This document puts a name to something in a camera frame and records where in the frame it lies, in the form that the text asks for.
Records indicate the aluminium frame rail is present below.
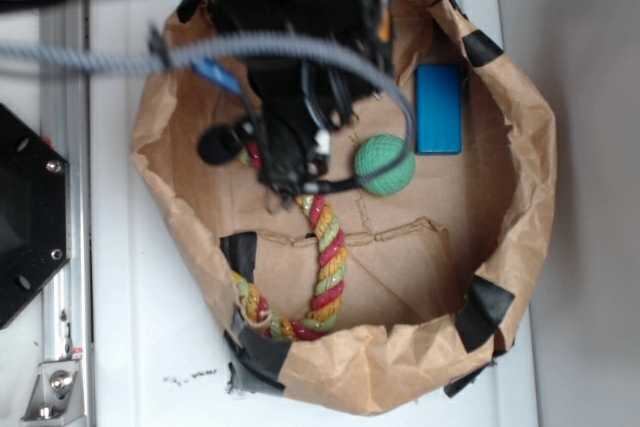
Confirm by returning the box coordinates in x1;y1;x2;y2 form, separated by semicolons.
37;0;96;427

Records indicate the silver corner bracket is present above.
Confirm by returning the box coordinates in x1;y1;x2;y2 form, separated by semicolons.
20;360;84;426

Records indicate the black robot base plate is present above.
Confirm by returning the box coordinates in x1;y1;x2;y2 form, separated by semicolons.
1;106;69;329

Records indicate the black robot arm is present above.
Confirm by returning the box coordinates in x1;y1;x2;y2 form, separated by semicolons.
1;0;392;205

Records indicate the brown paper bag bin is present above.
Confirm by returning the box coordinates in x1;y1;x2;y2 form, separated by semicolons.
132;0;557;415

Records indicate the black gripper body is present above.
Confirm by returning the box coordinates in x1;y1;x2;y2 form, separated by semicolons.
197;60;360;207

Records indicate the grey corrugated cable conduit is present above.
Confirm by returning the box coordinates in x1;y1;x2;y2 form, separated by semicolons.
0;30;417;188

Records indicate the blue rectangular block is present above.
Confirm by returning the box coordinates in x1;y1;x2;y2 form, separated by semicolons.
415;65;462;155

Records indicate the multicoloured twisted rope toy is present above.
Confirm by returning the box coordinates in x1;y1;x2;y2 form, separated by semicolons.
230;139;350;343

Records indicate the green dimpled ball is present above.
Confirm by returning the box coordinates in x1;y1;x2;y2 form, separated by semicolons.
353;133;417;198

